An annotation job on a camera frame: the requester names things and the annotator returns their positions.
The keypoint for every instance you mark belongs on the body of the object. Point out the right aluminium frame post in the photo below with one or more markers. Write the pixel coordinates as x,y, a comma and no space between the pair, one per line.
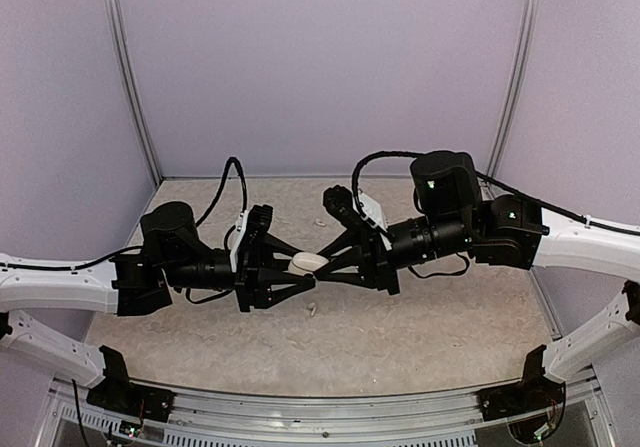
514,87

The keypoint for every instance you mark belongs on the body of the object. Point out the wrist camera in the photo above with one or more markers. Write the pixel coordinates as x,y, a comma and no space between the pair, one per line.
250,225
357,214

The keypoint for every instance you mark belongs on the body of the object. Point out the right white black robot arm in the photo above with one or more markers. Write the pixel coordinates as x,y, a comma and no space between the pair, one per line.
513,230

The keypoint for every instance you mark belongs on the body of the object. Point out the front aluminium rail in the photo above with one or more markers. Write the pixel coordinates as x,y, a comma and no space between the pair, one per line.
440,418

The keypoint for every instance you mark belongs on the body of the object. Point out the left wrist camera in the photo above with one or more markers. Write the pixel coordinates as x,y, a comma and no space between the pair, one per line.
250,225

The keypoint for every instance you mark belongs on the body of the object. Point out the aluminium frame post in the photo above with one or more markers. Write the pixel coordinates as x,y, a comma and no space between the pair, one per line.
514,87
118,32

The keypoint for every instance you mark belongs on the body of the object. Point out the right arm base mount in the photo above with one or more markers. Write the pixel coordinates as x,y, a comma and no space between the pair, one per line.
518,398

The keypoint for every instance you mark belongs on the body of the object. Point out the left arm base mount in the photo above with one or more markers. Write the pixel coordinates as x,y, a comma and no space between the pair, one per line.
135,400

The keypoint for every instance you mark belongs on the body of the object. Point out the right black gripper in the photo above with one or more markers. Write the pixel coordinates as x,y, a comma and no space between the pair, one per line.
373,262

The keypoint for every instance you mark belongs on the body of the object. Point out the white earbud charging case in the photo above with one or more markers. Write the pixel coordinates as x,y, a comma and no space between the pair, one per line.
303,263

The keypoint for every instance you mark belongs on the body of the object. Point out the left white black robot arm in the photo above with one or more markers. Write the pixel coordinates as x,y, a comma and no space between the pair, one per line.
139,282

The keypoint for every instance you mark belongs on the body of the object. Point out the left aluminium frame post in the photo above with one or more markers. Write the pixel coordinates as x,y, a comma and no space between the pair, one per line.
118,32

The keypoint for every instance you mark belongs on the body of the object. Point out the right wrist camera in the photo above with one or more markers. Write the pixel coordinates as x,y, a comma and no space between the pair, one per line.
357,214

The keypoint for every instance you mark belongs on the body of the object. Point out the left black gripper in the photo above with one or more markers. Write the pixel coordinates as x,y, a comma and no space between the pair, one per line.
254,281

